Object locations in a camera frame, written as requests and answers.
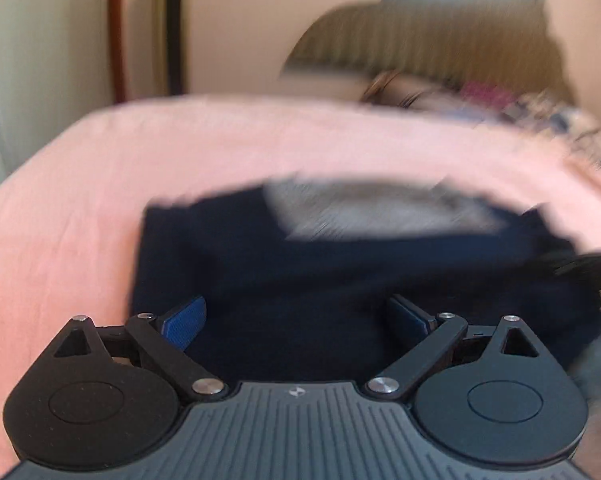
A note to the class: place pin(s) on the frosted glass wardrobe door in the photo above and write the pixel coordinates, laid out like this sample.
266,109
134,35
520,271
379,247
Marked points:
35,60

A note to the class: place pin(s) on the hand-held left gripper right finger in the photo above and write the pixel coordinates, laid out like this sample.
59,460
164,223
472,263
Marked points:
408,318

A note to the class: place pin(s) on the pink bed sheet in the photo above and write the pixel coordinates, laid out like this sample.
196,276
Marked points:
80,200

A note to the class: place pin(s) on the beige padded headboard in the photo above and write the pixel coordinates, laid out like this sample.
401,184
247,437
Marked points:
430,40

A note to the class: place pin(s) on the brown wooden frame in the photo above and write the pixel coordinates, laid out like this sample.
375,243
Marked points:
117,30

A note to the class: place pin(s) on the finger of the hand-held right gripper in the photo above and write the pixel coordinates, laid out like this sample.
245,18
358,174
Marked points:
587,266

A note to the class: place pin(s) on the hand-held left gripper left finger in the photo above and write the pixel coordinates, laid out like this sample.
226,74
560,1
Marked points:
184,322

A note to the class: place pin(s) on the gold and black frame strip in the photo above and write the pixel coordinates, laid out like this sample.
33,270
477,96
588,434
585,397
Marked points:
170,25

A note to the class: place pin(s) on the navy and grey knit sweater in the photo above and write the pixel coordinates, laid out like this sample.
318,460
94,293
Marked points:
300,290

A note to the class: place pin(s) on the patterned bedding pile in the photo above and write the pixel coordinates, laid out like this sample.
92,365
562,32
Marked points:
510,105

